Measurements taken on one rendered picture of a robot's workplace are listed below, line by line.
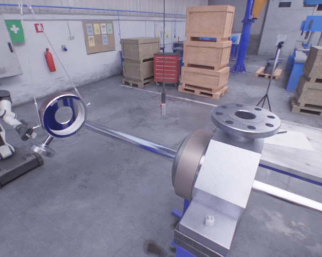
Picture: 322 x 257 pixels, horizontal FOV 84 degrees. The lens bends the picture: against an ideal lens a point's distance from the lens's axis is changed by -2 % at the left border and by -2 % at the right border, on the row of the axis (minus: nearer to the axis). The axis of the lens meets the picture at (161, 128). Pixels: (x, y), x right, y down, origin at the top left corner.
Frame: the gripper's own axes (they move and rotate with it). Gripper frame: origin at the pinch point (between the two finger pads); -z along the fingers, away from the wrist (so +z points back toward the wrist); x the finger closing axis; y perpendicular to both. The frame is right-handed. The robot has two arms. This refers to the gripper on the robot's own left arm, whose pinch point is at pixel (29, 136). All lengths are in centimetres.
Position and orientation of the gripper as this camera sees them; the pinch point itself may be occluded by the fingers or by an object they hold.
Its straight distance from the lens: 189.7
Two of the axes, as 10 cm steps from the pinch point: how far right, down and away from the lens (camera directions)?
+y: 3.4, 3.7, 8.6
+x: 5.0, -8.5, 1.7
